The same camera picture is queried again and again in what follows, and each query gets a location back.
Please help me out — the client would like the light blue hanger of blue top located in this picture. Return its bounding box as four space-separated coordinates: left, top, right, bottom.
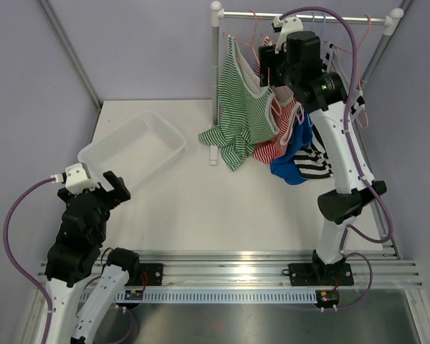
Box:
310 11 327 37

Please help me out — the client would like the white plastic basket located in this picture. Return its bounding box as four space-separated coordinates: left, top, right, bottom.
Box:
77 110 186 192

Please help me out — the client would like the pink hanger of red top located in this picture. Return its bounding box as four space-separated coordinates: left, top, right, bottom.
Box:
260 32 300 118

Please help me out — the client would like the green striped tank top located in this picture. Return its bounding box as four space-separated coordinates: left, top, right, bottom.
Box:
198 35 279 171

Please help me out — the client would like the white slotted cable duct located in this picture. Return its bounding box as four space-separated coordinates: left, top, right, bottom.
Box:
113 290 317 304

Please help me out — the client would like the clothes rack with metal rod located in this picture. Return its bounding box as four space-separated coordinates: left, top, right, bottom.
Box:
207 0 405 166

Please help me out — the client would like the red striped tank top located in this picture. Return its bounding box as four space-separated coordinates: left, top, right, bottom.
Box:
252 35 304 165

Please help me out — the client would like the black white striped tank top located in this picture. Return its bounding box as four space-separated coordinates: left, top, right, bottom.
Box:
293 41 366 179

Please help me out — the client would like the royal blue tank top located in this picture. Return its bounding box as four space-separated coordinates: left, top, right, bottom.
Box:
270 110 315 186

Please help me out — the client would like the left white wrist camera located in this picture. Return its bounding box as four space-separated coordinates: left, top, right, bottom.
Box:
62 163 97 194

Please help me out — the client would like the purple cable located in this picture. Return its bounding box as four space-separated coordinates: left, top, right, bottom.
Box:
2 177 67 323
281 5 395 309

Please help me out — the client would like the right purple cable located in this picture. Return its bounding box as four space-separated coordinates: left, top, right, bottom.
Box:
281 5 395 309

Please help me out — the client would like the pink hanger of green top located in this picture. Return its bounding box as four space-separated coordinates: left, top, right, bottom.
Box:
222 9 273 90

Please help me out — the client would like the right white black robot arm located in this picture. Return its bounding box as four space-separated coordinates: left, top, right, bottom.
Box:
259 31 386 286

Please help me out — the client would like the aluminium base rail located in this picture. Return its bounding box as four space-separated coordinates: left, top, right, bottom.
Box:
138 246 423 289

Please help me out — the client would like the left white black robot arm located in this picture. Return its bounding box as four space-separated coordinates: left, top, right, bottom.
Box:
42 171 140 343

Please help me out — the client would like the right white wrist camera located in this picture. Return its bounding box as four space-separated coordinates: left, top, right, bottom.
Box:
272 16 304 54

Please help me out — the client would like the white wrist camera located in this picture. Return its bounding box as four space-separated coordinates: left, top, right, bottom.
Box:
62 163 97 194
272 16 304 54

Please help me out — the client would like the pink hanger of black top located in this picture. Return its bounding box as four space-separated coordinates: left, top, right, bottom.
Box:
335 14 373 130

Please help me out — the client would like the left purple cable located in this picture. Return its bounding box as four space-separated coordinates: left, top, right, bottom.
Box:
2 177 67 323

